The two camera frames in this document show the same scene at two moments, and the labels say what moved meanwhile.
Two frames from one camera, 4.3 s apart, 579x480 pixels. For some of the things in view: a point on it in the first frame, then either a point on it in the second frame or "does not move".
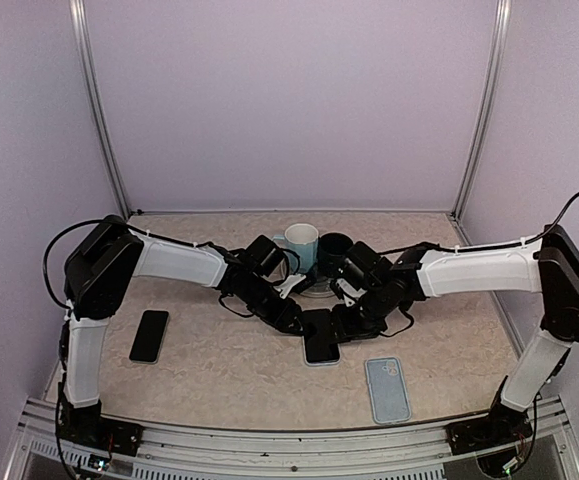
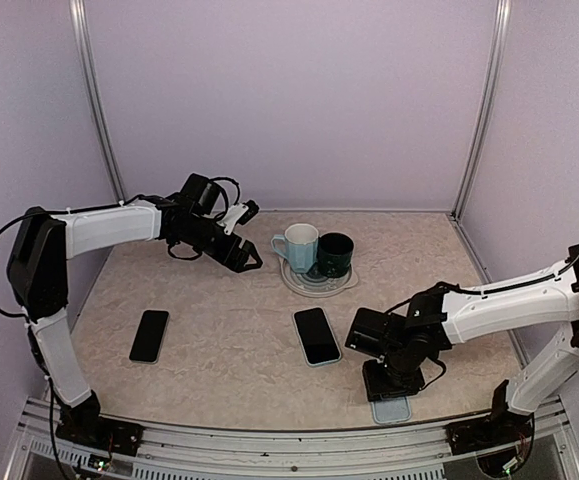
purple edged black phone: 321,347 does not move
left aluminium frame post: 85,68 does not move
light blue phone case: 320,346 does not move
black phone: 149,336 does not move
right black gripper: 346,330 → 375,385
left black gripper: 284,317 → 237,263
